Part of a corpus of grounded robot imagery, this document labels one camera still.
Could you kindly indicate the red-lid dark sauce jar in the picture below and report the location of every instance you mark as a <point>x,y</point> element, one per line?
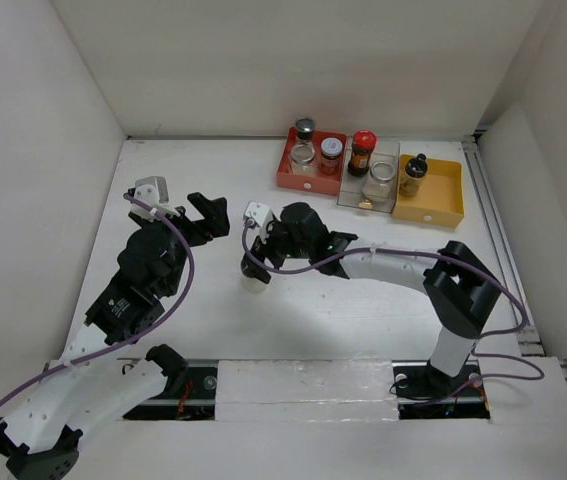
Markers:
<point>362,148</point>

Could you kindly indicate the black-cap brown spice bottle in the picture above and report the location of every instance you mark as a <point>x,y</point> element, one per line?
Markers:
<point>412,175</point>

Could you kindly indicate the silver-cap white spice shaker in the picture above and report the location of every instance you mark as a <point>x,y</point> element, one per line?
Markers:
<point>304,129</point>

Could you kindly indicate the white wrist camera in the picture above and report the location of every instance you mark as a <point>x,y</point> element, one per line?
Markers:
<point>150,193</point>
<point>258,216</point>

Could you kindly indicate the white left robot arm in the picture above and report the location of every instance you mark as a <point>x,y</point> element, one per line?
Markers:
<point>45,422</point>

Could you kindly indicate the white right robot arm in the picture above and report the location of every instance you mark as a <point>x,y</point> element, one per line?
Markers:
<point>461,290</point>

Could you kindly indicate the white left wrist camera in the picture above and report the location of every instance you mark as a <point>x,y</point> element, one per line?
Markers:
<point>150,193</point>

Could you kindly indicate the silver-lid clear glass jar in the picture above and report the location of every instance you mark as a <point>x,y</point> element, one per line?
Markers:
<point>301,159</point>

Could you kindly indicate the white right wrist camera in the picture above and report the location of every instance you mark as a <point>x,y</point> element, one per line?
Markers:
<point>258,216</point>

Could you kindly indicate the clear plastic bin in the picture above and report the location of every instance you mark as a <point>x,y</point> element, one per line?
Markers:
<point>350,194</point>

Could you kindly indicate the yellow plastic bin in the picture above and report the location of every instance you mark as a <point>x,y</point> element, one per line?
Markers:
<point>439,200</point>

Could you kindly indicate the red plastic bin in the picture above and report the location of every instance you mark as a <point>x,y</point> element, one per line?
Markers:
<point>312,180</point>

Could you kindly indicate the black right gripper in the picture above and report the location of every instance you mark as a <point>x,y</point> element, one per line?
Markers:
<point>273,227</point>

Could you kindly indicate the black-cap white spice bottle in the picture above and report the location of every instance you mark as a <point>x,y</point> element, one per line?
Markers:
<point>254,279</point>

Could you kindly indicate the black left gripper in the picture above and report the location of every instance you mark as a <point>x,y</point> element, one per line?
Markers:
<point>213,225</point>

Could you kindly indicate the white-lid small brown jar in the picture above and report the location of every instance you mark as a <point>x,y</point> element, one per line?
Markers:
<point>331,149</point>

